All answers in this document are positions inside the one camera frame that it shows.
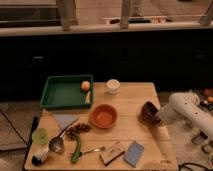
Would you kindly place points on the dark brown bowl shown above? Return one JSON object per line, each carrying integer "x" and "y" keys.
{"x": 148, "y": 113}

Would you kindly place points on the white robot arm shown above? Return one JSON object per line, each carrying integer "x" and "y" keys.
{"x": 186, "y": 105}

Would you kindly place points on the white cup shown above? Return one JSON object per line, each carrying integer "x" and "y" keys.
{"x": 112, "y": 86}

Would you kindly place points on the orange fruit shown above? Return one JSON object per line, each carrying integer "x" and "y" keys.
{"x": 85, "y": 86}

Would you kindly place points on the orange bowl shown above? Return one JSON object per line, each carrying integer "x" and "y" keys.
{"x": 103, "y": 116}

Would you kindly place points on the green plastic tray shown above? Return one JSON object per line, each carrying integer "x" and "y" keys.
{"x": 64, "y": 92}

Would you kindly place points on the blue triangular cloth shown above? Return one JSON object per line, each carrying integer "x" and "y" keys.
{"x": 64, "y": 120}

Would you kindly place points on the brown pine cone cluster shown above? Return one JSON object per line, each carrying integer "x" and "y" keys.
{"x": 75, "y": 130}

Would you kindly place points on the wooden block box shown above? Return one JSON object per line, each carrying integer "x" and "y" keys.
{"x": 111, "y": 153}

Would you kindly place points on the blue sponge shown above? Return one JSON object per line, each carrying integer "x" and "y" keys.
{"x": 133, "y": 154}

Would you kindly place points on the green cucumber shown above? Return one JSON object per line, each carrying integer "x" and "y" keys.
{"x": 77, "y": 151}

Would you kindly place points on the metal ladle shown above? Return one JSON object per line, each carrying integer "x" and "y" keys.
{"x": 56, "y": 144}

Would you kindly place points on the light green cup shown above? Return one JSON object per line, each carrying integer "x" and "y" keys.
{"x": 39, "y": 136}

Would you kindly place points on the black white brush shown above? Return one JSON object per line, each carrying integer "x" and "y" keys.
{"x": 40, "y": 156}

